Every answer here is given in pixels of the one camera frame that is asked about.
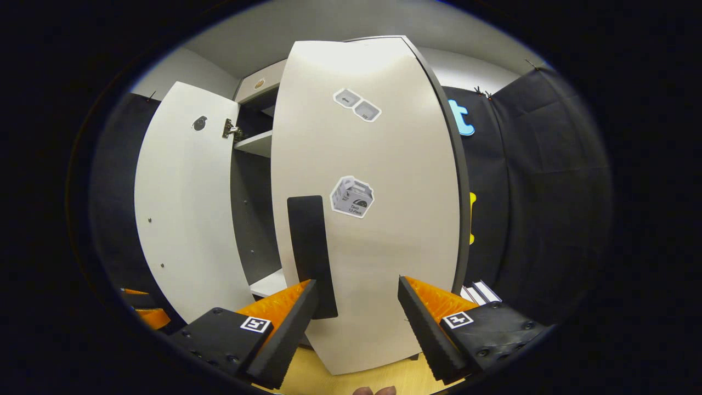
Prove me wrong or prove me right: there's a white cabinet drawer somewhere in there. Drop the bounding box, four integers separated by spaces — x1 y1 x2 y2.
235 59 287 105

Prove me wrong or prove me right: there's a white cabinet shelf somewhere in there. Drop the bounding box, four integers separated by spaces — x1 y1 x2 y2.
233 130 273 159
250 269 288 298

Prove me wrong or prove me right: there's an aluminium rail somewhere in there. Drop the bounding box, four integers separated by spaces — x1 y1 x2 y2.
460 280 502 306

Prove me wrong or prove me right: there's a black backdrop cloth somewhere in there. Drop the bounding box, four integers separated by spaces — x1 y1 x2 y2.
90 69 614 324

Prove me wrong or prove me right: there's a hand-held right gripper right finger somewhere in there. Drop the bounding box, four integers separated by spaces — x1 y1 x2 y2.
398 276 551 385

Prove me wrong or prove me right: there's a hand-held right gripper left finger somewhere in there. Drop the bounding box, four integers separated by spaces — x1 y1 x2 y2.
167 279 320 390

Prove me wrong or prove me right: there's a white cabinet door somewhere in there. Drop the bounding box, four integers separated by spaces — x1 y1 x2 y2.
134 81 256 324
270 36 471 376

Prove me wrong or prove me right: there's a black door handle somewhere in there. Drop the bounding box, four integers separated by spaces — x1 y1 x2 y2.
287 195 339 320

